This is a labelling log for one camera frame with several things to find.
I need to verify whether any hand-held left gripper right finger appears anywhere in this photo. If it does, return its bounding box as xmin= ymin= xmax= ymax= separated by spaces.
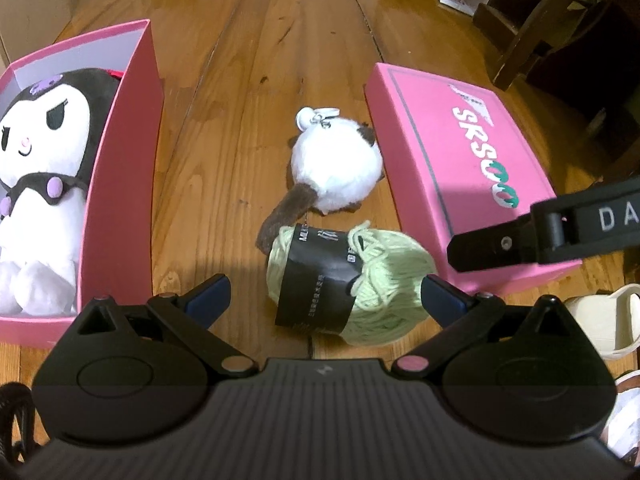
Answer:
xmin=391 ymin=275 xmax=574 ymax=379

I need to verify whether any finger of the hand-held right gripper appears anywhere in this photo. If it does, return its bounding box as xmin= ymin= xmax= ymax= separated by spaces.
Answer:
xmin=446 ymin=214 xmax=540 ymax=274

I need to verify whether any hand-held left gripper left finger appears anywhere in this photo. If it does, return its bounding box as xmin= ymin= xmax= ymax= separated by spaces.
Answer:
xmin=75 ymin=274 xmax=257 ymax=377

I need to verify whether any green yarn ball black label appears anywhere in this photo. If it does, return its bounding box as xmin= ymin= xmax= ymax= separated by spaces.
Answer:
xmin=266 ymin=220 xmax=440 ymax=347

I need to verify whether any pink box lid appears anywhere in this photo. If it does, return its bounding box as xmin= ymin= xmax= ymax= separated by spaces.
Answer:
xmin=363 ymin=62 xmax=583 ymax=297

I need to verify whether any white slipper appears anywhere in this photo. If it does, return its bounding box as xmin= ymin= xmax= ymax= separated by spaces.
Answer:
xmin=564 ymin=284 xmax=640 ymax=361

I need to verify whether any open pink box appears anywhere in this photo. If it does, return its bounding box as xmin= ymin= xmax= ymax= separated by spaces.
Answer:
xmin=0 ymin=19 xmax=165 ymax=348

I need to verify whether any white cloth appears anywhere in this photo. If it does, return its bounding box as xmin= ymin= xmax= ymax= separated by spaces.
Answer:
xmin=597 ymin=372 xmax=640 ymax=461

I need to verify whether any dark wooden chair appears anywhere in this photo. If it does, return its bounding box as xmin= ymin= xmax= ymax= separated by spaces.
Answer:
xmin=472 ymin=0 xmax=640 ymax=181

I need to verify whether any black white plush doll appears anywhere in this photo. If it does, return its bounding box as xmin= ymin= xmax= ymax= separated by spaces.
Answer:
xmin=0 ymin=67 xmax=123 ymax=317

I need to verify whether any white brown cat plush keychain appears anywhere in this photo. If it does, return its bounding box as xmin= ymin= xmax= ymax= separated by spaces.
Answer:
xmin=256 ymin=106 xmax=385 ymax=251

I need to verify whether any black cable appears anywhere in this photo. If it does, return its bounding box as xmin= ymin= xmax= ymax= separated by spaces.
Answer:
xmin=0 ymin=382 xmax=38 ymax=476

